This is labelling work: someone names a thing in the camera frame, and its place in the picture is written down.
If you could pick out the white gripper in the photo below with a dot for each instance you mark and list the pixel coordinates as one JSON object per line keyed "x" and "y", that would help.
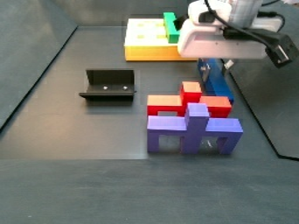
{"x": 257, "y": 34}

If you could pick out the blue long block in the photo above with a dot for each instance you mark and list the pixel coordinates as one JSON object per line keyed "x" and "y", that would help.
{"x": 215, "y": 85}

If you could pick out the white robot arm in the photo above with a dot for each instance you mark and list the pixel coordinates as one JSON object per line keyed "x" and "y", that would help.
{"x": 204, "y": 32}

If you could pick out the yellow wooden board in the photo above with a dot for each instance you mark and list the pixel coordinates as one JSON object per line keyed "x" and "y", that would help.
{"x": 146, "y": 41}

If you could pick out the red cross-shaped block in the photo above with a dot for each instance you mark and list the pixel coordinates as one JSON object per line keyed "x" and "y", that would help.
{"x": 175, "y": 103}

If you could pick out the green long block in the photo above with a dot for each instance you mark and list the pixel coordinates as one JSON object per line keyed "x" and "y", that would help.
{"x": 172, "y": 34}

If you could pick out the purple cross-shaped block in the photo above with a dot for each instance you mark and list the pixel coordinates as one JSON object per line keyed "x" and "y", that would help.
{"x": 191, "y": 128}

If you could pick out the black angled bracket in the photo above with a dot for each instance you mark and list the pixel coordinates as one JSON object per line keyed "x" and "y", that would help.
{"x": 110, "y": 84}

